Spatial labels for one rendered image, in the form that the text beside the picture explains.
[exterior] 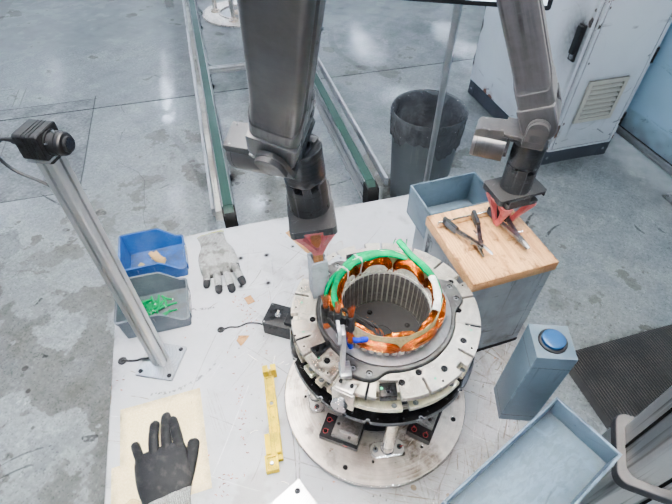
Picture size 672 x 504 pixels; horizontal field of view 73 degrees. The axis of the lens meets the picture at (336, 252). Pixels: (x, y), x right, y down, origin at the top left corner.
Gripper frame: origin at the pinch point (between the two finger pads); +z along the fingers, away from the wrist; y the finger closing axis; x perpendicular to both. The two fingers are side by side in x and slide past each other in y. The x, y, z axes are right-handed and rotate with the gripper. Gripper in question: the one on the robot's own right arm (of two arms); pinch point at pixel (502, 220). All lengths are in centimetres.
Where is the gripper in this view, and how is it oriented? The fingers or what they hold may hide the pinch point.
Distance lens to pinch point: 100.6
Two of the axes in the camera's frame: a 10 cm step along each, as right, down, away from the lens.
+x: 3.2, 7.0, -6.4
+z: 0.1, 6.7, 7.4
